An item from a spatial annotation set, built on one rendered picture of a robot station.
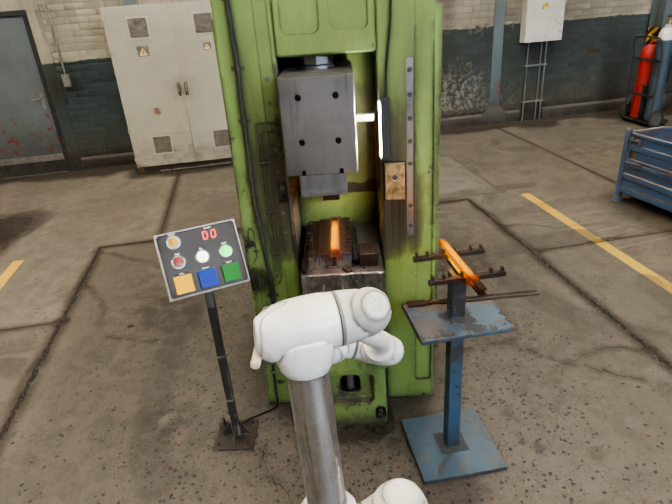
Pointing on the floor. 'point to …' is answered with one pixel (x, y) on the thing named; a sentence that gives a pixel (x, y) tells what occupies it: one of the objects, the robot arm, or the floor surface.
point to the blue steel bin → (646, 166)
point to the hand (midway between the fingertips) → (333, 290)
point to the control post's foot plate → (225, 441)
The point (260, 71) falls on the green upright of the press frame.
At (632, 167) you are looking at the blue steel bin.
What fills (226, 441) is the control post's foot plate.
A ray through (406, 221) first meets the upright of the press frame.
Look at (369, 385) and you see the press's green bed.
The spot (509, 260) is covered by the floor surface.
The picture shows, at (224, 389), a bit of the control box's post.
